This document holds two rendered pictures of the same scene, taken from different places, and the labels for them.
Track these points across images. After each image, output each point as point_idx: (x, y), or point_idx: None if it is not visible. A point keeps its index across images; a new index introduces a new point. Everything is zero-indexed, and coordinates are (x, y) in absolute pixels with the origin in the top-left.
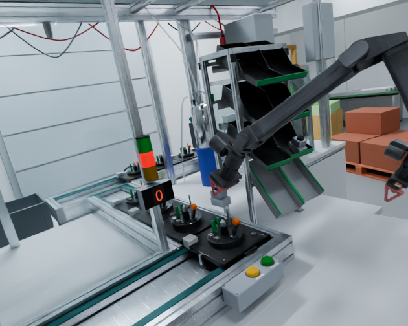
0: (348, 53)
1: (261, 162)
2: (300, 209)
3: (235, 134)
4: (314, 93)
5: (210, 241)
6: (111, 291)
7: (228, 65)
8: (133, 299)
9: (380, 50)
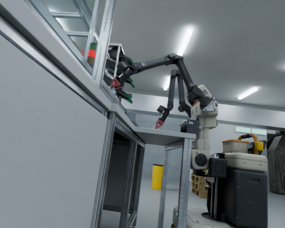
0: (171, 54)
1: (121, 91)
2: None
3: (107, 79)
4: (159, 61)
5: None
6: None
7: (114, 51)
8: None
9: (177, 57)
